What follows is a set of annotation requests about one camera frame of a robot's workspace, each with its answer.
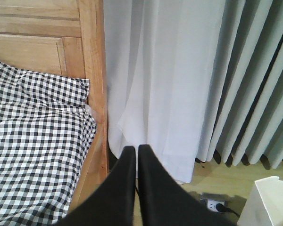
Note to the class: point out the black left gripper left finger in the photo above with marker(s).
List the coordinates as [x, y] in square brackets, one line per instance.
[112, 203]

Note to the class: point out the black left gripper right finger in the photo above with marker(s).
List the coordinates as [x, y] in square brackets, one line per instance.
[163, 202]

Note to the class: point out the white plastic trash bin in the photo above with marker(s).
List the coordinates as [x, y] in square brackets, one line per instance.
[264, 206]

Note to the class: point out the silver floor power socket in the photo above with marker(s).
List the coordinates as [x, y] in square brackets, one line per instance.
[211, 200]

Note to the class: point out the black white checkered bedding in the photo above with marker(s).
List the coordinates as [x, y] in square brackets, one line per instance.
[46, 130]

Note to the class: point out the grey pleated curtain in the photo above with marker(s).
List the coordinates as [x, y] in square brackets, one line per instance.
[244, 114]

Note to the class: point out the white sheer curtain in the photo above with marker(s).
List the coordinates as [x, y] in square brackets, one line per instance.
[161, 57]

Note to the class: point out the wooden bed frame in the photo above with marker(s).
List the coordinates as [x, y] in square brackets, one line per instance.
[63, 37]

